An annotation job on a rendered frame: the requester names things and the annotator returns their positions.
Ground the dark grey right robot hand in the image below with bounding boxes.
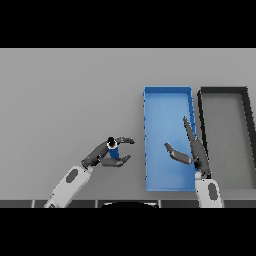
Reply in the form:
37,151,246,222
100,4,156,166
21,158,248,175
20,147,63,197
163,115,212,179

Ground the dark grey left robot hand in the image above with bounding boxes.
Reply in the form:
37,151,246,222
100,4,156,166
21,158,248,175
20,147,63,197
80,136,136,170

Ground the dark grey bin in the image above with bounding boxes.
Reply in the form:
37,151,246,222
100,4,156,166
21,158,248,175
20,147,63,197
197,86,256,190

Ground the blue bin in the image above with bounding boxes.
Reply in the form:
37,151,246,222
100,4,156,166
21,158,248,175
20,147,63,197
143,85,200,192

